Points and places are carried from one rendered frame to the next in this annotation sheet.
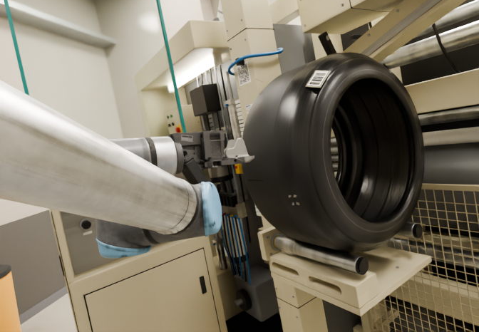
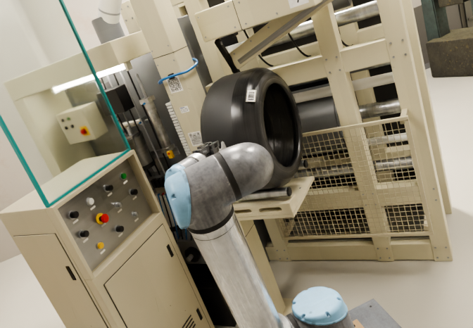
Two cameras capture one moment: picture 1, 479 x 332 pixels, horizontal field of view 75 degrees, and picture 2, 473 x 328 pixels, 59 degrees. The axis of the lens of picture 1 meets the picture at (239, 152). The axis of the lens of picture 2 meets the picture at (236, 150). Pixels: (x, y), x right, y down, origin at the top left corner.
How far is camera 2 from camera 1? 108 cm
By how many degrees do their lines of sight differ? 29
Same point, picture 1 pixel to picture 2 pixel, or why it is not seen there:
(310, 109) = (253, 115)
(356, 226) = (283, 171)
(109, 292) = (117, 276)
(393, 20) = (267, 33)
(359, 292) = (291, 205)
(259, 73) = (188, 83)
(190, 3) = not seen: outside the picture
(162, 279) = (146, 255)
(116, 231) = not seen: hidden behind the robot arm
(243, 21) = (169, 47)
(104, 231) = not seen: hidden behind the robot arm
